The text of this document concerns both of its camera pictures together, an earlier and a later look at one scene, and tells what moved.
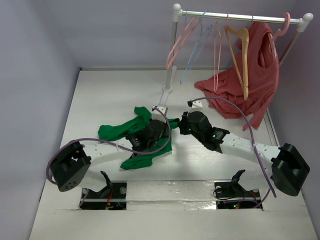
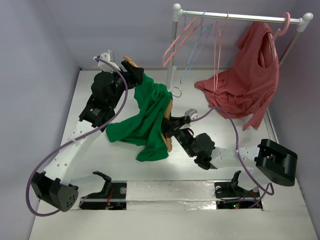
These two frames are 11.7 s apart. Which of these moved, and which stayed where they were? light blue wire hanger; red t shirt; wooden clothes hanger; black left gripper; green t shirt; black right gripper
Moved: wooden clothes hanger; black right gripper; black left gripper; green t shirt
Stayed: light blue wire hanger; red t shirt
